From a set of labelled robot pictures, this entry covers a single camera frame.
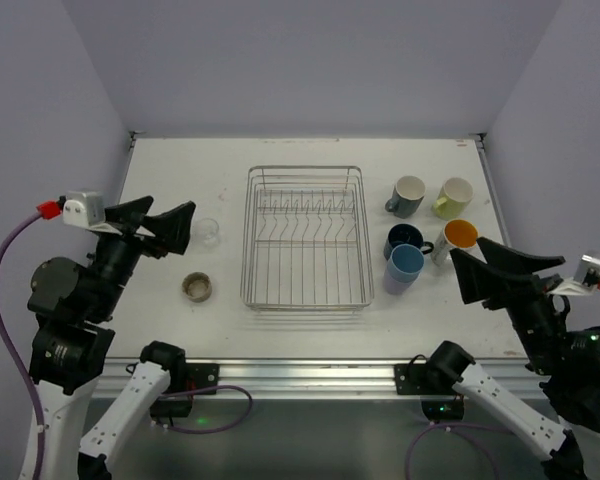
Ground clear glass cup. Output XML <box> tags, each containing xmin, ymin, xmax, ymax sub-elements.
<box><xmin>194</xmin><ymin>218</ymin><xmax>220</xmax><ymax>247</ymax></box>

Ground white floral mug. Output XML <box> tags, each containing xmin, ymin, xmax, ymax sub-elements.
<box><xmin>430</xmin><ymin>219</ymin><xmax>479</xmax><ymax>266</ymax></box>

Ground beige speckled cup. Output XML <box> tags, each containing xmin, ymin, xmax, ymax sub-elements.
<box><xmin>181</xmin><ymin>272</ymin><xmax>213</xmax><ymax>303</ymax></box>

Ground light green mug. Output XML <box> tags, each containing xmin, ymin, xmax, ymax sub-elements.
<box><xmin>432</xmin><ymin>177</ymin><xmax>474</xmax><ymax>220</ymax></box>

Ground light blue tumbler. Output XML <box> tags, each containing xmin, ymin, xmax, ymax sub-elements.
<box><xmin>386</xmin><ymin>244</ymin><xmax>425</xmax><ymax>283</ymax></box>

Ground dark blue mug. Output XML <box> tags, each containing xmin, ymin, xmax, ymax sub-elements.
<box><xmin>383</xmin><ymin>223</ymin><xmax>434</xmax><ymax>260</ymax></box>

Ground teal grey mug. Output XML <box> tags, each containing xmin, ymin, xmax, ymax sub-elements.
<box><xmin>385</xmin><ymin>176</ymin><xmax>426</xmax><ymax>219</ymax></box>

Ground lavender tumbler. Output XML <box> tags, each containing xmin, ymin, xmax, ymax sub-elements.
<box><xmin>382</xmin><ymin>271</ymin><xmax>415</xmax><ymax>296</ymax></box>

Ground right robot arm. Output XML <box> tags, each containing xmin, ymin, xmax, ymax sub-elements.
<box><xmin>423</xmin><ymin>237</ymin><xmax>600</xmax><ymax>479</ymax></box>

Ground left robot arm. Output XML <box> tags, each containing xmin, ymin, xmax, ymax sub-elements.
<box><xmin>21</xmin><ymin>192</ymin><xmax>196</xmax><ymax>479</ymax></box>

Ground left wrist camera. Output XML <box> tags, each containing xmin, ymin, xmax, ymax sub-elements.
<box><xmin>62</xmin><ymin>190</ymin><xmax>119</xmax><ymax>234</ymax></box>

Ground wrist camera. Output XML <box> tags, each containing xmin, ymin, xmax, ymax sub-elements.
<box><xmin>549</xmin><ymin>251</ymin><xmax>600</xmax><ymax>296</ymax></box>
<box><xmin>62</xmin><ymin>190</ymin><xmax>119</xmax><ymax>234</ymax></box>

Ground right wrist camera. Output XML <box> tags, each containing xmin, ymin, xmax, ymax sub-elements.
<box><xmin>549</xmin><ymin>251</ymin><xmax>600</xmax><ymax>296</ymax></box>

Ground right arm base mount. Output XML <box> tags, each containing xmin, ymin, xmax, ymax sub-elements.
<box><xmin>393</xmin><ymin>354</ymin><xmax>465</xmax><ymax>423</ymax></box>

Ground wire dish rack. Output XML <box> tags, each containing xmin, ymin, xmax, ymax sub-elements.
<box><xmin>240</xmin><ymin>165</ymin><xmax>374</xmax><ymax>312</ymax></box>

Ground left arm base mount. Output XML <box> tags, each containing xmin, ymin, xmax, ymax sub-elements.
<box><xmin>149</xmin><ymin>363</ymin><xmax>220</xmax><ymax>426</ymax></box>

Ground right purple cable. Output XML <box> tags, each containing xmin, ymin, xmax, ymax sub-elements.
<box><xmin>404</xmin><ymin>274</ymin><xmax>600</xmax><ymax>480</ymax></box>

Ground aluminium rail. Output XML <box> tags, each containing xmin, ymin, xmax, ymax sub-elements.
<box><xmin>93</xmin><ymin>357</ymin><xmax>546</xmax><ymax>401</ymax></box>

